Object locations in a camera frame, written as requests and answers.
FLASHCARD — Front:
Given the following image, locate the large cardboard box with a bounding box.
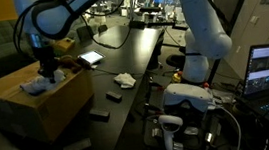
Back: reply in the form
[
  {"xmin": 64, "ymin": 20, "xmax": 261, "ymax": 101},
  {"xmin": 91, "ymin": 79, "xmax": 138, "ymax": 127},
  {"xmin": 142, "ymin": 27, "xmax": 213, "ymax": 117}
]
[{"xmin": 0, "ymin": 54, "xmax": 100, "ymax": 147}]

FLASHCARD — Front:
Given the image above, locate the white plastic bag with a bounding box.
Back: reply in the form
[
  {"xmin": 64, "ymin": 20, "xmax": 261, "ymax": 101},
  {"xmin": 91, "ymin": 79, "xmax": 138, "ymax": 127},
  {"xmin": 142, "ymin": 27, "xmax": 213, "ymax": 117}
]
[{"xmin": 18, "ymin": 67, "xmax": 69, "ymax": 97}]

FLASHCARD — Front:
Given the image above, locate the white terry towel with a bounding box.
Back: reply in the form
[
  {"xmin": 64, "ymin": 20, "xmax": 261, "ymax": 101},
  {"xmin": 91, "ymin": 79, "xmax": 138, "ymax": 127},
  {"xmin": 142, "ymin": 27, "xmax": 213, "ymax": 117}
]
[{"xmin": 112, "ymin": 71, "xmax": 138, "ymax": 91}]

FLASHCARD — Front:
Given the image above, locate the black bar camera on stand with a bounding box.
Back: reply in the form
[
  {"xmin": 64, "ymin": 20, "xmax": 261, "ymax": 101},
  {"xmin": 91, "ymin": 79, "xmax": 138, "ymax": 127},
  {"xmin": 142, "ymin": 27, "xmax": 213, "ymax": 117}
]
[{"xmin": 127, "ymin": 2, "xmax": 189, "ymax": 36}]

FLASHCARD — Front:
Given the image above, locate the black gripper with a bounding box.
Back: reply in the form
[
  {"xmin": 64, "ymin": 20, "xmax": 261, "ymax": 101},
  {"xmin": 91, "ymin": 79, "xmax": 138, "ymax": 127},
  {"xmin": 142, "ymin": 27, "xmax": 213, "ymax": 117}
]
[{"xmin": 32, "ymin": 43, "xmax": 61, "ymax": 86}]

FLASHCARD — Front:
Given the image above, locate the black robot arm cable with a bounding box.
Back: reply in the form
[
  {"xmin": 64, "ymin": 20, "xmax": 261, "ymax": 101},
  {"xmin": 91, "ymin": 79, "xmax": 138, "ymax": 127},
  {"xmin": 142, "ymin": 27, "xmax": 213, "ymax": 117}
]
[{"xmin": 8, "ymin": 0, "xmax": 232, "ymax": 61}]

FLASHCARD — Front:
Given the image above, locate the thin black table cable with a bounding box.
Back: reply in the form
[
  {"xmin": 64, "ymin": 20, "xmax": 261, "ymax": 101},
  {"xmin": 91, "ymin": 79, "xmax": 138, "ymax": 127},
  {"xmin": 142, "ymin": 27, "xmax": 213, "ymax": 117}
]
[{"xmin": 92, "ymin": 63, "xmax": 146, "ymax": 81}]

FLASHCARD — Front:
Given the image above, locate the dark flat rectangular block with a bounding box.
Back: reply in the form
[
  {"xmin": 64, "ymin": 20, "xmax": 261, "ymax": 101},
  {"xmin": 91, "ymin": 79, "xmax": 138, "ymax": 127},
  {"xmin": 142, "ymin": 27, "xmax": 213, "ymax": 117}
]
[{"xmin": 61, "ymin": 138, "xmax": 93, "ymax": 150}]

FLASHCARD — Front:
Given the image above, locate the white VR headset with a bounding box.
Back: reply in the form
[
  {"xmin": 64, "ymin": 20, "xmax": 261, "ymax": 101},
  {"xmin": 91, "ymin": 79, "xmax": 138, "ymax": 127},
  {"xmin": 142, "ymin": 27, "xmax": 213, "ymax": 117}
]
[{"xmin": 160, "ymin": 79, "xmax": 217, "ymax": 116}]

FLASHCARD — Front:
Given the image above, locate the white-framed tablet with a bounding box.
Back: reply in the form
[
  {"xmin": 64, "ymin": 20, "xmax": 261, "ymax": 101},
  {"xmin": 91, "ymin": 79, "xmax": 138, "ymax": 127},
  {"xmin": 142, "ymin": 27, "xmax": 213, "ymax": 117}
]
[{"xmin": 78, "ymin": 48, "xmax": 107, "ymax": 67}]

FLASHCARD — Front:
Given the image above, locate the open laptop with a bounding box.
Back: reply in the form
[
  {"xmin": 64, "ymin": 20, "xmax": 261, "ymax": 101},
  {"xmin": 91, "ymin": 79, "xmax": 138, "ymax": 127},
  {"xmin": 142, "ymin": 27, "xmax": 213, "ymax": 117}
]
[{"xmin": 233, "ymin": 44, "xmax": 269, "ymax": 135}]

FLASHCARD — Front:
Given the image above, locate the white VR controller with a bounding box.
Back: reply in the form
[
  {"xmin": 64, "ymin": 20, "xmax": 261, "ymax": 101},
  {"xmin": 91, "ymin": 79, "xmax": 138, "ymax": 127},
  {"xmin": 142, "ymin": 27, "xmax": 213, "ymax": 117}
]
[{"xmin": 157, "ymin": 112, "xmax": 187, "ymax": 150}]

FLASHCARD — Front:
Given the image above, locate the white wall switch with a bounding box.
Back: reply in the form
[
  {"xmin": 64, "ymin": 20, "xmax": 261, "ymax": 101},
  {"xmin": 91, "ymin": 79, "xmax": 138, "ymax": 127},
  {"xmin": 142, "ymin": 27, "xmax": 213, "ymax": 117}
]
[{"xmin": 249, "ymin": 14, "xmax": 261, "ymax": 26}]

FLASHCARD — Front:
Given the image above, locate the small green yellow toy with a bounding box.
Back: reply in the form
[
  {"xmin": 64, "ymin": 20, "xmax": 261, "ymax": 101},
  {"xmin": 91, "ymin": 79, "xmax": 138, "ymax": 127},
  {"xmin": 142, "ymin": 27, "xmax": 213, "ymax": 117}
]
[{"xmin": 170, "ymin": 70, "xmax": 184, "ymax": 85}]

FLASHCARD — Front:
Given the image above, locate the black rectangular case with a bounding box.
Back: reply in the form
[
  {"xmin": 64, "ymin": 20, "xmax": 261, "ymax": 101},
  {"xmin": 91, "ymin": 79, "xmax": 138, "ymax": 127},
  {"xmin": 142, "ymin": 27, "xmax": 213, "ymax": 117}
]
[
  {"xmin": 105, "ymin": 89, "xmax": 123, "ymax": 105},
  {"xmin": 88, "ymin": 107, "xmax": 111, "ymax": 124}
]

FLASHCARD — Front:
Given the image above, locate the white paper roll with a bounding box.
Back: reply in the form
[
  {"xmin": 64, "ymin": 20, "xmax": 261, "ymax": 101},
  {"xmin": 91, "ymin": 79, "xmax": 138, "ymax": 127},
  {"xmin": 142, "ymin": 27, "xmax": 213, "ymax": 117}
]
[{"xmin": 93, "ymin": 14, "xmax": 108, "ymax": 26}]

